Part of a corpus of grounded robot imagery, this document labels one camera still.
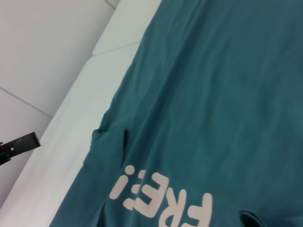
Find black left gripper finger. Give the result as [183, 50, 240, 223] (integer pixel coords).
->
[0, 131, 41, 166]

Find teal t-shirt with beige print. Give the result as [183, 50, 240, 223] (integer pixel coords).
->
[48, 0, 303, 227]

